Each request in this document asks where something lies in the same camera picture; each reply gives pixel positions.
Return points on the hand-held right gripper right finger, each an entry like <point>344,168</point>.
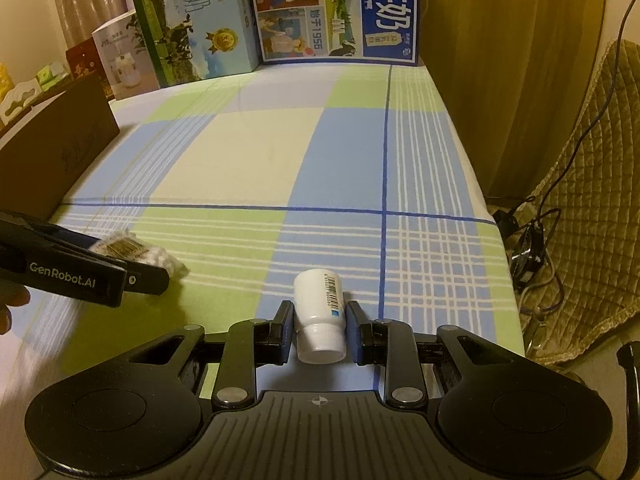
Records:
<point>354,335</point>

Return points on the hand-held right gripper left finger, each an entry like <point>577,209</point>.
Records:
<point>286,332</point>

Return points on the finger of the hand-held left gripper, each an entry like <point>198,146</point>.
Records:
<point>65,240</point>
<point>147,277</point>

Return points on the bag of cotton swabs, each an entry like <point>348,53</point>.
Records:
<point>162,259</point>

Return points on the small white bottle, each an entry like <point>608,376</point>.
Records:
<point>317,305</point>

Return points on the brown cardboard shoe box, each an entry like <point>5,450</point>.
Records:
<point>55,150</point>

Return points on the person's left hand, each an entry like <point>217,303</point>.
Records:
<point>11,312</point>

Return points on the white carved chair back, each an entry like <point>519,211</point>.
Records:
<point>17,102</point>

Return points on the stack of green tissue packs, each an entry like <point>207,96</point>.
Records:
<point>50,77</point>

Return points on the plaid checked tablecloth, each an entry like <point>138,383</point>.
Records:
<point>325,170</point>

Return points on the yellow plastic bag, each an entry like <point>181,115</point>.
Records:
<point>4,77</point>

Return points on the dark red gift box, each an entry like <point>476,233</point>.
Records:
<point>85,62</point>

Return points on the white appliance box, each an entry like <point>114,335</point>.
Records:
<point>125,60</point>

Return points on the black power adapter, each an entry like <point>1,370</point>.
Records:
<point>530,255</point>

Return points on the green milk carton box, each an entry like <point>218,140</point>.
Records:
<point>195,25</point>

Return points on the chair with quilted cover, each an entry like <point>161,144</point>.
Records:
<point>595,220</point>

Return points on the wooden door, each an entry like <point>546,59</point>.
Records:
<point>510,70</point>

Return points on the blue milk carton box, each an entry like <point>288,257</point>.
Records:
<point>340,10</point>

